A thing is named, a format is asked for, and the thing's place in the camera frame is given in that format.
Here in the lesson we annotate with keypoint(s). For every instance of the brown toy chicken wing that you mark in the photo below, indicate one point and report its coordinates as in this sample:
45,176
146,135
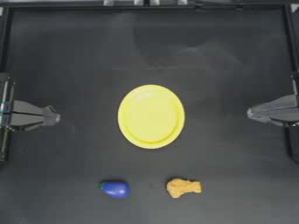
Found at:
180,188

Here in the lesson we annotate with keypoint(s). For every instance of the yellow plate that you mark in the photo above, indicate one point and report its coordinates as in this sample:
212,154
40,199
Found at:
151,116

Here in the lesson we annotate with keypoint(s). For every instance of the blue toy eggplant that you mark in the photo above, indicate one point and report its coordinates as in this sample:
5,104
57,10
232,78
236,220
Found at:
116,189

